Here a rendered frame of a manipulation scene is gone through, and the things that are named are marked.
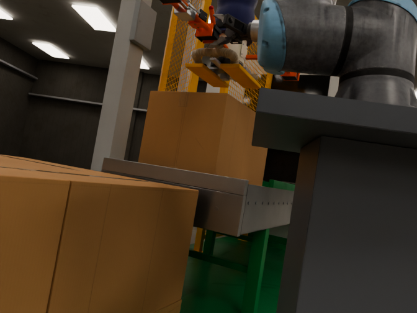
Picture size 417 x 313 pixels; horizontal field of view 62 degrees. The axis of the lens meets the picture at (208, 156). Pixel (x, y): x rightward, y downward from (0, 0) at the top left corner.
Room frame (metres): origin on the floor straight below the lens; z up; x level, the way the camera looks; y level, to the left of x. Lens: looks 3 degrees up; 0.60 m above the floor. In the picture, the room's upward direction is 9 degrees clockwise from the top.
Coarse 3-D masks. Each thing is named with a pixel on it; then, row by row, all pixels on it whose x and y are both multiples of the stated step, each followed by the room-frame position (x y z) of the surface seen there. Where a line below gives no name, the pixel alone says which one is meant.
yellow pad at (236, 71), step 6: (222, 66) 1.60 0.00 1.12; (228, 66) 1.59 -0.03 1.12; (234, 66) 1.58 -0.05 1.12; (240, 66) 1.57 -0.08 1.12; (228, 72) 1.66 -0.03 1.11; (234, 72) 1.65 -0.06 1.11; (240, 72) 1.63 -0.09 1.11; (246, 72) 1.65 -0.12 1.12; (234, 78) 1.75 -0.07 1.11; (240, 78) 1.73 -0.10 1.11; (246, 78) 1.72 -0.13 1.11; (252, 78) 1.73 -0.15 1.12; (240, 84) 1.85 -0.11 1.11; (246, 84) 1.83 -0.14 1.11; (252, 84) 1.81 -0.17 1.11; (258, 84) 1.83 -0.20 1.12
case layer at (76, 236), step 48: (0, 192) 0.62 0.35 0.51; (48, 192) 0.71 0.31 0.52; (96, 192) 0.83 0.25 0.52; (144, 192) 1.00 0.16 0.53; (192, 192) 1.25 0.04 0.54; (0, 240) 0.64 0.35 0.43; (48, 240) 0.73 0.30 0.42; (96, 240) 0.86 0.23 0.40; (144, 240) 1.03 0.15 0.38; (0, 288) 0.65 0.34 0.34; (48, 288) 0.75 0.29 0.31; (96, 288) 0.88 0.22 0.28; (144, 288) 1.07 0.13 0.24
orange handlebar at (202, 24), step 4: (184, 0) 1.30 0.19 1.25; (172, 4) 1.31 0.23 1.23; (176, 4) 1.32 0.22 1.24; (176, 8) 1.34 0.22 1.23; (196, 16) 1.39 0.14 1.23; (192, 20) 1.44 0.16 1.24; (196, 20) 1.47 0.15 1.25; (200, 20) 1.42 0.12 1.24; (192, 24) 1.45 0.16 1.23; (196, 24) 1.45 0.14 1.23; (200, 24) 1.44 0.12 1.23; (204, 24) 1.45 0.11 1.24; (196, 28) 1.48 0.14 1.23; (200, 28) 1.51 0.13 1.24; (204, 28) 1.48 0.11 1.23; (208, 28) 1.49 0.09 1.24; (248, 56) 1.77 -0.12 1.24; (252, 56) 1.76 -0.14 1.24; (256, 56) 1.75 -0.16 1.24; (288, 72) 1.88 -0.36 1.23
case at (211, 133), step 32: (160, 96) 1.57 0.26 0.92; (192, 96) 1.48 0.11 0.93; (224, 96) 1.41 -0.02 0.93; (160, 128) 1.55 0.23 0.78; (192, 128) 1.47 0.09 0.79; (224, 128) 1.42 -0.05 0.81; (160, 160) 1.54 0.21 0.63; (192, 160) 1.46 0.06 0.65; (224, 160) 1.47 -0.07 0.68; (256, 160) 1.80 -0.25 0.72
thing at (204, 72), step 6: (186, 66) 1.69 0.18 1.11; (192, 66) 1.67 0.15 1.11; (198, 66) 1.66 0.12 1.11; (204, 66) 1.66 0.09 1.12; (198, 72) 1.74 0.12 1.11; (204, 72) 1.73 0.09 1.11; (210, 72) 1.73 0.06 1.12; (204, 78) 1.84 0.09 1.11; (210, 78) 1.82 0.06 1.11; (216, 78) 1.81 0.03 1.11; (210, 84) 1.95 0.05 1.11; (216, 84) 1.93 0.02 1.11; (222, 84) 1.91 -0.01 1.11; (228, 84) 1.95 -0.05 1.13
